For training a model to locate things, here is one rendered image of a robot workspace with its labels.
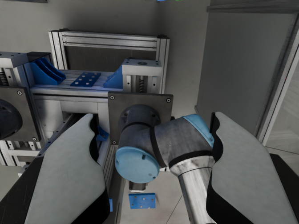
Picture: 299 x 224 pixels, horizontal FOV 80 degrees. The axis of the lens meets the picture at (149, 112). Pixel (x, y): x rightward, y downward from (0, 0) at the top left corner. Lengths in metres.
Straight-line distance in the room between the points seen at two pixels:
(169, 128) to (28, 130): 0.54
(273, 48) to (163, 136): 0.55
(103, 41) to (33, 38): 0.67
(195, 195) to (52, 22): 1.62
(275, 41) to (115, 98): 0.61
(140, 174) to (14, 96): 0.50
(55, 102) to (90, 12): 1.00
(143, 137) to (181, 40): 1.25
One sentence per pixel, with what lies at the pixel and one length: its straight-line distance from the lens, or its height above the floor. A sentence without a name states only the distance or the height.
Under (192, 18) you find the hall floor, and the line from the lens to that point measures 1.63.
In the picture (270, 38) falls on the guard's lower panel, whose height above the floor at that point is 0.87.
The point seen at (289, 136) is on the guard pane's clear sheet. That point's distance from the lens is 0.77.
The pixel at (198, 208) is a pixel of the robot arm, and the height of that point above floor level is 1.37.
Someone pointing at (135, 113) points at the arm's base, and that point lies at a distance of 0.58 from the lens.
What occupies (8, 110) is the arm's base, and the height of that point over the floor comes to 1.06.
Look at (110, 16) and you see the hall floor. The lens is 1.62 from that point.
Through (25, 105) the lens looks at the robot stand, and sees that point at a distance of 0.75.
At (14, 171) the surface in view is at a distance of 2.26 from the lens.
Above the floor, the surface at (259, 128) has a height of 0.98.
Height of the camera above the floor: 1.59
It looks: 61 degrees down
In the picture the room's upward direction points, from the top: 179 degrees clockwise
